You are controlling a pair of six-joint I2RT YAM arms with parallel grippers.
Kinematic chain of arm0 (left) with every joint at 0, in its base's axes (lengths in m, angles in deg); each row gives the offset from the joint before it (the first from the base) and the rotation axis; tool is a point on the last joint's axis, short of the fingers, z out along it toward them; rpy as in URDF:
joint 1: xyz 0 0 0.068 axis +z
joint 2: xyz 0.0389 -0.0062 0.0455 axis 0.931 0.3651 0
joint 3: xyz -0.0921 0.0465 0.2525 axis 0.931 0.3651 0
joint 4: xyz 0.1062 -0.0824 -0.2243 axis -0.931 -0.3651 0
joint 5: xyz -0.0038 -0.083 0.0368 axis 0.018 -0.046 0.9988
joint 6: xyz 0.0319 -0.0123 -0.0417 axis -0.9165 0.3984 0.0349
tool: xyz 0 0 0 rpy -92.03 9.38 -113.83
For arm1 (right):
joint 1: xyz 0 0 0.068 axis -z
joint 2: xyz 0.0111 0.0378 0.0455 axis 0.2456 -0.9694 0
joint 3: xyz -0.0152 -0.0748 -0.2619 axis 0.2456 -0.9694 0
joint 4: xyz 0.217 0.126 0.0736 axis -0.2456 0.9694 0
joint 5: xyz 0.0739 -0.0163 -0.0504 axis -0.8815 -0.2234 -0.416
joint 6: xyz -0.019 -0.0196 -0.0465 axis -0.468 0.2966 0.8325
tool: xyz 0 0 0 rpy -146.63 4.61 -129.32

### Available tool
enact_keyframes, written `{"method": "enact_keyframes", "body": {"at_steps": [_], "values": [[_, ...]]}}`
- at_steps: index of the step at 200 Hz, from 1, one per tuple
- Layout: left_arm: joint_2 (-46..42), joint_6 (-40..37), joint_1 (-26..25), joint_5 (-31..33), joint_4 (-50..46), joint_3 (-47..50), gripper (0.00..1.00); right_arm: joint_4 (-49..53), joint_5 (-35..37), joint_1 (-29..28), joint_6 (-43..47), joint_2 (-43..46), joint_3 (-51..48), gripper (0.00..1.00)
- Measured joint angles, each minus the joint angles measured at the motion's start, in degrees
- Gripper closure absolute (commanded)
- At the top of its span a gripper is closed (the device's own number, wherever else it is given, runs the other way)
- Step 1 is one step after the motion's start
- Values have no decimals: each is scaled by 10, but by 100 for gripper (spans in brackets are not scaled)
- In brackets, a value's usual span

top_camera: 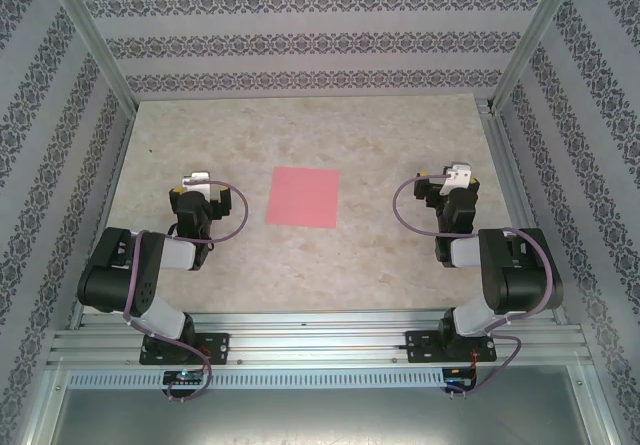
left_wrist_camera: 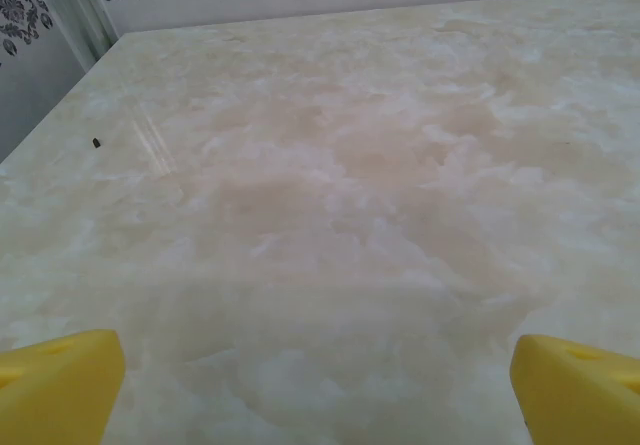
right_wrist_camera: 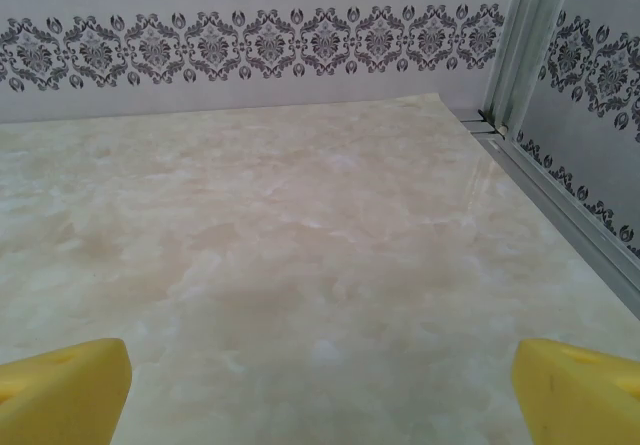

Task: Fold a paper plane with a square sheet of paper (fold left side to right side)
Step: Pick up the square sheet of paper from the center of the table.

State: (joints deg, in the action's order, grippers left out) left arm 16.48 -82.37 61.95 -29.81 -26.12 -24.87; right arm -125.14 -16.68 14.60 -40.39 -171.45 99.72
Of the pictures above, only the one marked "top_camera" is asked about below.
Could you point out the pink square paper sheet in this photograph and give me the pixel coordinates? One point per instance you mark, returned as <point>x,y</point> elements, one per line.
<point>302,197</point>

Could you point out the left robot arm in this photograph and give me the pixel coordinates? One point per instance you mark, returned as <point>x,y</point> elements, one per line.
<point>115,265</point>

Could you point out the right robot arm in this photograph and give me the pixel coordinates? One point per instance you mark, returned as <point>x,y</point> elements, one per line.
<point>520,275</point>

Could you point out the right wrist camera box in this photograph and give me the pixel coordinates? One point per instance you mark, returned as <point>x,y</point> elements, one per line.
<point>457,177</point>

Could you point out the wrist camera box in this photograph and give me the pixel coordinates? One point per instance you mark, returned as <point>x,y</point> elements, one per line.
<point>457,177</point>
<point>197,177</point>

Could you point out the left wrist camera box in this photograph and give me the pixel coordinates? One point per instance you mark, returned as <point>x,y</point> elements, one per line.
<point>197,177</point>

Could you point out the aluminium side rail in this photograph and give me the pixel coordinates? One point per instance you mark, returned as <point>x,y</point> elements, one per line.
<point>103,215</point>
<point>505,165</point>

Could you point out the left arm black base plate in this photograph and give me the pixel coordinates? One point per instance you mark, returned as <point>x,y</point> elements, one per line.
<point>220,347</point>

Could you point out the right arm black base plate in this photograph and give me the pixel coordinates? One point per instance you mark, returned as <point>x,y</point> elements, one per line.
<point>417,347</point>

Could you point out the aluminium frame post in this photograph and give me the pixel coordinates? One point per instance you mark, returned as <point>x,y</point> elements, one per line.
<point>532,40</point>
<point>93,40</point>

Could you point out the aluminium mounting rail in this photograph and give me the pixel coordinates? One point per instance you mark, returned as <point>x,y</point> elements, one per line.
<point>320,340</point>

